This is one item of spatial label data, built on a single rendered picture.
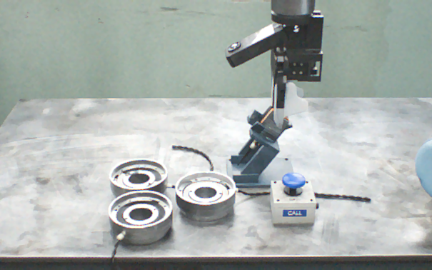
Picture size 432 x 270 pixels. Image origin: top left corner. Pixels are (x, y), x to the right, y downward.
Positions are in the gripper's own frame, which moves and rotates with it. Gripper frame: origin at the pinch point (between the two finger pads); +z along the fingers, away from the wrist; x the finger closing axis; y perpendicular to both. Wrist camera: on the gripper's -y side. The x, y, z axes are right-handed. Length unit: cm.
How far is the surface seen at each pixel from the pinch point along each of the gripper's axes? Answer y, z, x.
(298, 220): 2.6, 10.9, -16.8
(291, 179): 1.4, 4.5, -14.2
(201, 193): -13.9, 10.3, -9.1
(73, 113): -44, 12, 27
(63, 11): -72, 23, 151
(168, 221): -19.2, 8.6, -19.5
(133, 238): -24.7, 10.0, -22.2
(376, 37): 62, 35, 148
